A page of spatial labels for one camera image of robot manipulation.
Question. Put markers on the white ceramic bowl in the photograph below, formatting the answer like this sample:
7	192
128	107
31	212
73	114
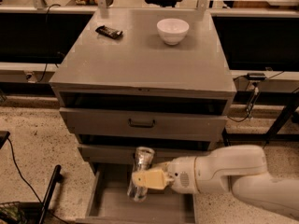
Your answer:
172	31

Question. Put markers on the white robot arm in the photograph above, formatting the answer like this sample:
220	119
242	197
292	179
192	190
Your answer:
240	170

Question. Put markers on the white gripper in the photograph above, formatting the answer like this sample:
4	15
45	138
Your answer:
182	174

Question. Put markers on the dark snack bar wrapper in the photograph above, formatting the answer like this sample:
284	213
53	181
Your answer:
108	32

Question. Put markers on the grey top drawer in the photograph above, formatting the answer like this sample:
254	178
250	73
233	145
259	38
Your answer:
153	125

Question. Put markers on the grey middle drawer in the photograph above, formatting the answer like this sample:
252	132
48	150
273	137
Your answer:
125	155

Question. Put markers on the grey drawer cabinet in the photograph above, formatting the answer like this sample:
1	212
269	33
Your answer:
139	72

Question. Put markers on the black metal stand leg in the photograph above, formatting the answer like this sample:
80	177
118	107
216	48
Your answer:
55	178

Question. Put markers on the black table leg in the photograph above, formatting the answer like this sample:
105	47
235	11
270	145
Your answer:
225	138

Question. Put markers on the wire basket with items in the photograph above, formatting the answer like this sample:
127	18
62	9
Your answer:
11	213

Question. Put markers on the grey open bottom drawer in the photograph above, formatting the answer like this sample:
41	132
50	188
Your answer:
109	203

